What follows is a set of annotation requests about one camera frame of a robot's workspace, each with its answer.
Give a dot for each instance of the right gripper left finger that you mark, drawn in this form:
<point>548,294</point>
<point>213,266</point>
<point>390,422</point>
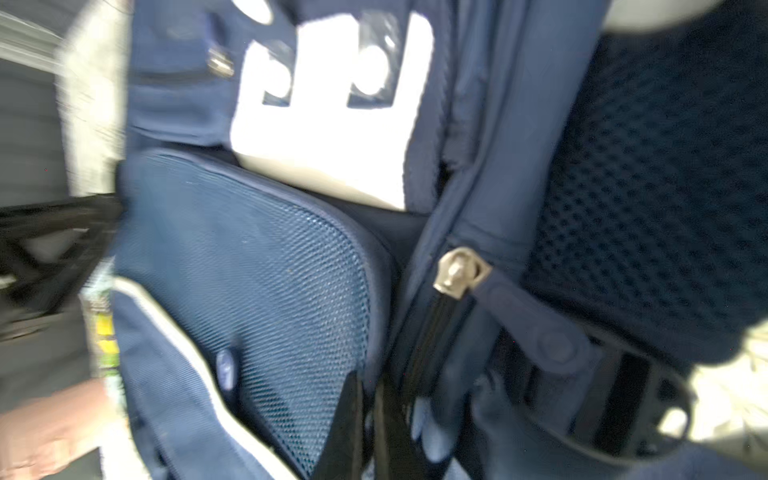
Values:
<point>343,452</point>

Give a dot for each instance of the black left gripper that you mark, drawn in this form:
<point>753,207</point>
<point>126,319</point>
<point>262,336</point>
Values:
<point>48,252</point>

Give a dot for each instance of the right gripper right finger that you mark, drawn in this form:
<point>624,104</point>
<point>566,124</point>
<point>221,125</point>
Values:
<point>395,454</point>

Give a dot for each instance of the navy blue student backpack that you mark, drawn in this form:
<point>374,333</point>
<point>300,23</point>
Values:
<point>544,221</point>

